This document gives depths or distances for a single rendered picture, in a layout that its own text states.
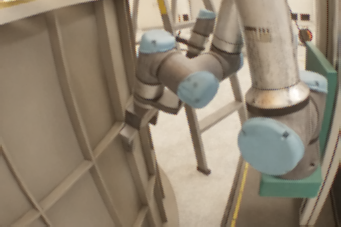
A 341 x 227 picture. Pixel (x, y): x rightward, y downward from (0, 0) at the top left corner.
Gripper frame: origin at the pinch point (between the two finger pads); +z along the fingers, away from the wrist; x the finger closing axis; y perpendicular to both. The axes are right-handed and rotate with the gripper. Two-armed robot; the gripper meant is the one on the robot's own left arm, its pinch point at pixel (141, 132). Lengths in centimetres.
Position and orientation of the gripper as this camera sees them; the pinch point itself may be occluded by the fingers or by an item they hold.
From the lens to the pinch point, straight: 74.1
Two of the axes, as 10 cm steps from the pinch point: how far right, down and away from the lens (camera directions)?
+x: -4.5, 5.3, -7.2
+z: -1.8, 7.3, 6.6
